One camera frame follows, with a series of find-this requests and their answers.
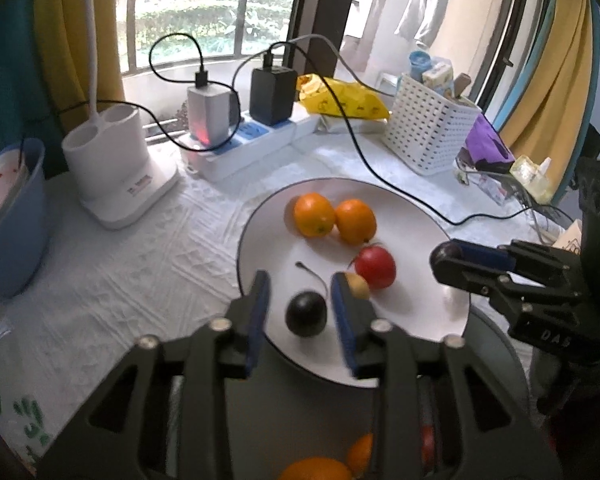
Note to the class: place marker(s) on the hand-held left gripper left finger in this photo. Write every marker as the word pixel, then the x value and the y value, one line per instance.
pixel 257 325

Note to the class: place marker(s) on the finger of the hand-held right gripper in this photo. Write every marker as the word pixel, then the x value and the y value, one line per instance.
pixel 475 282
pixel 485 255

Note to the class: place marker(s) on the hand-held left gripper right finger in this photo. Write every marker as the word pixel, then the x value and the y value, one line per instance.
pixel 344 325

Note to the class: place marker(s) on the dark cherry with stem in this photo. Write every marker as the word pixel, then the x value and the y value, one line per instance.
pixel 305 315

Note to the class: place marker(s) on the small yellow tomato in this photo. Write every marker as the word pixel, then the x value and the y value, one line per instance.
pixel 359 286

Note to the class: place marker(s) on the red apple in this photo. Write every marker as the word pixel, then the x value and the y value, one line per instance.
pixel 377 267

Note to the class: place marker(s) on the white plate with dark rim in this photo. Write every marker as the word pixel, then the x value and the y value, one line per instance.
pixel 420 320

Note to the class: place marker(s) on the orange kumquat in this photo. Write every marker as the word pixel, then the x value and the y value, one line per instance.
pixel 355 221
pixel 314 215
pixel 315 471

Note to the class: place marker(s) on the small white packet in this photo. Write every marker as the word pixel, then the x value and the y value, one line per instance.
pixel 485 185

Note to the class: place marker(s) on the cream mug with bear print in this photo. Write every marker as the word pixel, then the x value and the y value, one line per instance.
pixel 570 237

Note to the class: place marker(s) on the yellowish clear packet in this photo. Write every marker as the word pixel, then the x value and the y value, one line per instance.
pixel 530 180

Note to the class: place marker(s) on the purple cloth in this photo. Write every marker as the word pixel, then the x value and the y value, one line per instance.
pixel 482 140

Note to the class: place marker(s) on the white tablecloth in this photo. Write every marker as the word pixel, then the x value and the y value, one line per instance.
pixel 155 270

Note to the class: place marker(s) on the white perforated basket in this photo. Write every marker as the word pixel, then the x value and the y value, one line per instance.
pixel 425 130

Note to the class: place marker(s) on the cardboard tube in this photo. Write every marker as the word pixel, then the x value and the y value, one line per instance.
pixel 462 86

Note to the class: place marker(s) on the white power strip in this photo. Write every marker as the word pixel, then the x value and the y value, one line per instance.
pixel 250 145

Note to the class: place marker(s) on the small carton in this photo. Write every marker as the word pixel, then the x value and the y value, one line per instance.
pixel 437 77

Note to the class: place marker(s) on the yellow curtain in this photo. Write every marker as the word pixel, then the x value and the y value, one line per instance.
pixel 555 85
pixel 65 35

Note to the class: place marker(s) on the blue lid jar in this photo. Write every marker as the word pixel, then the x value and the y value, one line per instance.
pixel 420 65

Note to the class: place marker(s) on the yellow plastic bag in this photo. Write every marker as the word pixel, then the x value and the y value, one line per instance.
pixel 350 102

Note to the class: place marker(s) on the white desk lamp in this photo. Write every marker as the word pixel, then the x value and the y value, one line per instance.
pixel 120 170

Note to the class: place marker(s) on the white charger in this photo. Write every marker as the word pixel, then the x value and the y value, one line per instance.
pixel 207 115

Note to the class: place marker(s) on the blue curtain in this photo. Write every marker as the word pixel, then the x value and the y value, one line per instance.
pixel 10 85
pixel 540 45

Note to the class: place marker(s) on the black charger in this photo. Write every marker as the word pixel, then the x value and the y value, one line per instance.
pixel 272 95

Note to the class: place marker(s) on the printed plastic bag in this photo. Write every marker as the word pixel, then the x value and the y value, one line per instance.
pixel 25 410

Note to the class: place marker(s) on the blue plastic basin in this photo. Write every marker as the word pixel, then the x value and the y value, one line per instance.
pixel 15 240

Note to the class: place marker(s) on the hanging white garment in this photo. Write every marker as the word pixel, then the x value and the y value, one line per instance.
pixel 425 0

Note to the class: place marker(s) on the pink white bowl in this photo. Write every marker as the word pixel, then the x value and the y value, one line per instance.
pixel 0 185

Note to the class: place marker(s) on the dark window post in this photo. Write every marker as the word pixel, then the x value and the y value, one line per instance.
pixel 330 10

